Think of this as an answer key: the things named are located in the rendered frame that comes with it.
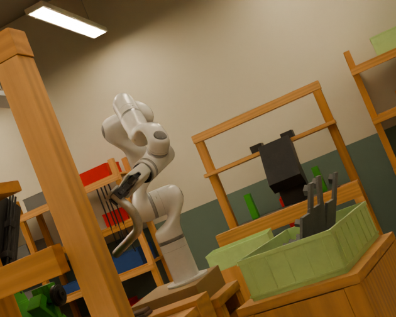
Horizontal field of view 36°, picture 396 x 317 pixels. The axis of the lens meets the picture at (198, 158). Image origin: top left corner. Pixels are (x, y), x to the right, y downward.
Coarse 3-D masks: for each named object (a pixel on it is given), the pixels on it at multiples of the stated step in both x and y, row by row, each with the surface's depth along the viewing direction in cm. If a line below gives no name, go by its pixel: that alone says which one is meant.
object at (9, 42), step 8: (0, 32) 187; (8, 32) 186; (16, 32) 190; (24, 32) 194; (0, 40) 187; (8, 40) 186; (16, 40) 188; (24, 40) 192; (0, 48) 188; (8, 48) 187; (16, 48) 186; (24, 48) 190; (0, 56) 188; (8, 56) 187; (32, 56) 193
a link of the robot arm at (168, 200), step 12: (156, 192) 268; (168, 192) 268; (180, 192) 270; (156, 204) 266; (168, 204) 267; (180, 204) 268; (168, 216) 270; (168, 228) 266; (180, 228) 270; (168, 240) 265
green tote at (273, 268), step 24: (336, 216) 286; (360, 216) 265; (288, 240) 293; (312, 240) 229; (336, 240) 228; (360, 240) 252; (240, 264) 244; (264, 264) 240; (288, 264) 235; (312, 264) 231; (336, 264) 226; (264, 288) 241; (288, 288) 236
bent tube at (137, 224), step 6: (108, 198) 201; (114, 198) 200; (120, 204) 200; (126, 204) 200; (132, 204) 201; (126, 210) 200; (132, 210) 200; (132, 216) 200; (138, 216) 201; (138, 222) 201; (138, 228) 202; (132, 234) 205; (138, 234) 204; (126, 240) 207; (132, 240) 206; (120, 246) 211; (126, 246) 209; (114, 252) 214; (120, 252) 212
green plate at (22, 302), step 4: (20, 292) 243; (16, 296) 240; (20, 296) 241; (24, 296) 243; (16, 300) 238; (20, 300) 240; (24, 300) 242; (28, 300) 244; (20, 304) 238; (24, 304) 240; (20, 308) 237; (24, 308) 238; (24, 312) 237; (24, 316) 236; (28, 316) 237
